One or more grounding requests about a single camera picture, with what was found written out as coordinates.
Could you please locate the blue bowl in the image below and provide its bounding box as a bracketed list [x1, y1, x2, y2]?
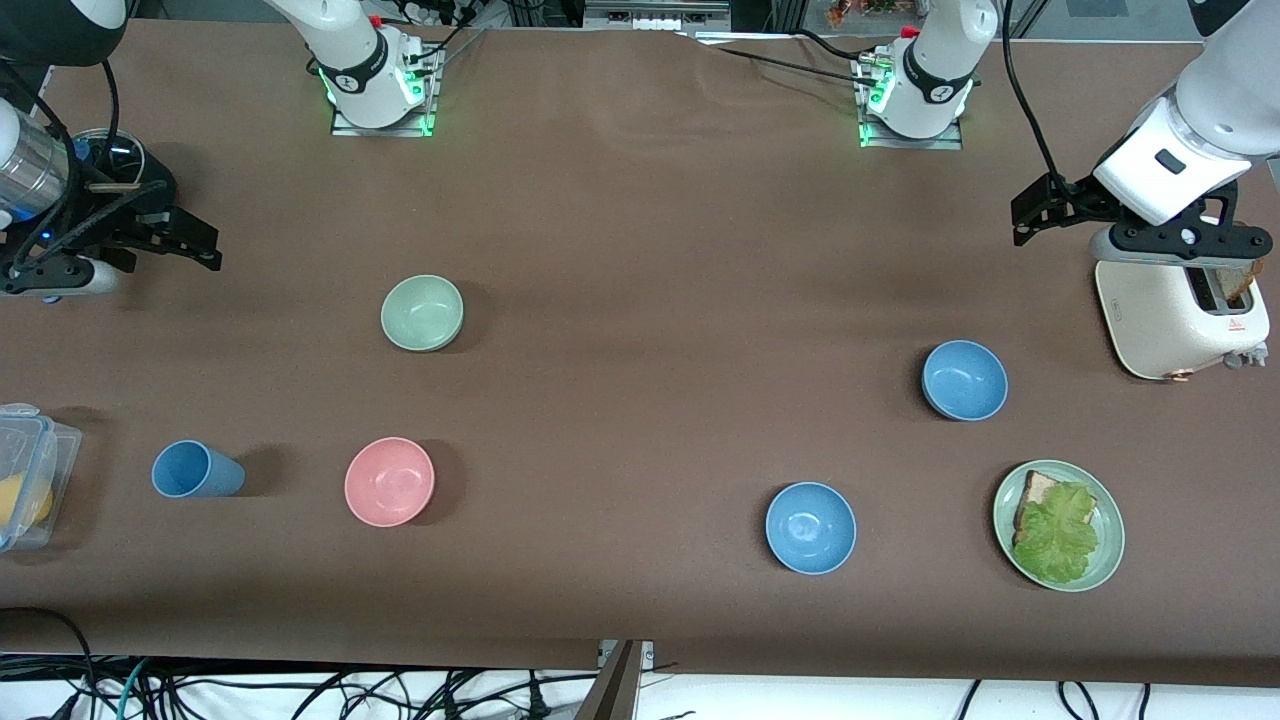
[765, 482, 858, 576]
[921, 340, 1009, 422]

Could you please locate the green bowl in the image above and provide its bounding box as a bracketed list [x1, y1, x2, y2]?
[380, 274, 466, 353]

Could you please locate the pink bowl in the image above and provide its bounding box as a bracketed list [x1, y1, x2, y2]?
[344, 437, 437, 528]

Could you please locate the white toaster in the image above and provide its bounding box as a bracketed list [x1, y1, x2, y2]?
[1095, 258, 1272, 382]

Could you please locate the brown toast slice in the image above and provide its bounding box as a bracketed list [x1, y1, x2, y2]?
[1217, 262, 1260, 307]

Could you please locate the blue cup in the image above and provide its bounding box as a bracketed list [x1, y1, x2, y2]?
[151, 440, 246, 499]

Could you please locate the clear plastic lidded container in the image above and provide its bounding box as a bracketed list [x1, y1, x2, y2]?
[0, 403, 83, 553]

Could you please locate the bread slice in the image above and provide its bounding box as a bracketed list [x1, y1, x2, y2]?
[1013, 470, 1099, 546]

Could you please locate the yellow fruit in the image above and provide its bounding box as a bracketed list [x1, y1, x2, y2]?
[0, 475, 54, 532]

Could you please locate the green lettuce leaf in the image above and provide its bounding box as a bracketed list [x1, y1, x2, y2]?
[1012, 482, 1101, 585]

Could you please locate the green plate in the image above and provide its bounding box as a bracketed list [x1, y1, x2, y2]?
[993, 460, 1126, 593]

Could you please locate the white power strip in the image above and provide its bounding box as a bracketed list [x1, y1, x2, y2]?
[395, 0, 477, 29]

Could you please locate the brown table cover sheet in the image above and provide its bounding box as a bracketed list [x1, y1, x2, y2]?
[0, 18, 1280, 691]

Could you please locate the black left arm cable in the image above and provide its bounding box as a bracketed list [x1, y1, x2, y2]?
[1002, 0, 1076, 196]

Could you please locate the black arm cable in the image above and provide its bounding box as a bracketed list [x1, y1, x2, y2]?
[0, 58, 123, 271]
[1002, 0, 1076, 196]

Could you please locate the black pot with blue handle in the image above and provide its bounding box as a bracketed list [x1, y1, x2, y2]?
[70, 128, 178, 237]

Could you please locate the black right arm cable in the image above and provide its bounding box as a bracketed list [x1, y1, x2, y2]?
[0, 58, 123, 271]

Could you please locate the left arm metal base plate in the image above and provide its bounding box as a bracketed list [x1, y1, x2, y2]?
[857, 55, 965, 151]

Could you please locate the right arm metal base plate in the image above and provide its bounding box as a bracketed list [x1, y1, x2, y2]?
[330, 40, 438, 138]

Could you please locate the black cable on table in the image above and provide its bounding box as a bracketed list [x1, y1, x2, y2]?
[700, 30, 877, 89]

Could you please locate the black looped floor cable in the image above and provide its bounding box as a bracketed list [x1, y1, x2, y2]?
[0, 606, 99, 720]

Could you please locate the teal cable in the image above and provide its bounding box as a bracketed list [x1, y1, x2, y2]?
[116, 657, 153, 720]

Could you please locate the metal table bracket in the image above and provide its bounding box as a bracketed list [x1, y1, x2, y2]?
[575, 640, 656, 720]

